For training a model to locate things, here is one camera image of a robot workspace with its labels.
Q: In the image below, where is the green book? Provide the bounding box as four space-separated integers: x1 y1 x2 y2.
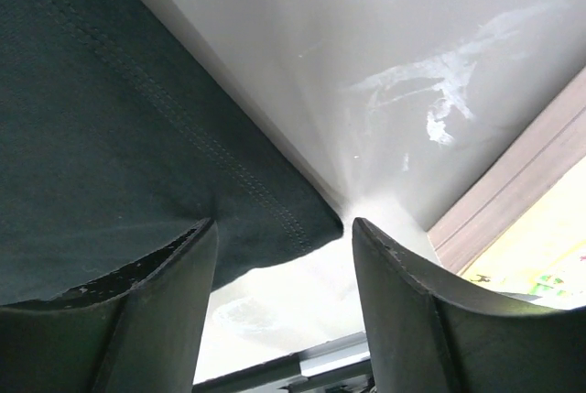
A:
429 74 585 310

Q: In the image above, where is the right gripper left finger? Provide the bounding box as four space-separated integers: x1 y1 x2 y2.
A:
1 219 218 392

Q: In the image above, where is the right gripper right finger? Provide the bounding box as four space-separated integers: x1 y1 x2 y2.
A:
353 218 585 392

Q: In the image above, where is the black t shirt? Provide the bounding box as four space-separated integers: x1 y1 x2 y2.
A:
1 0 343 304

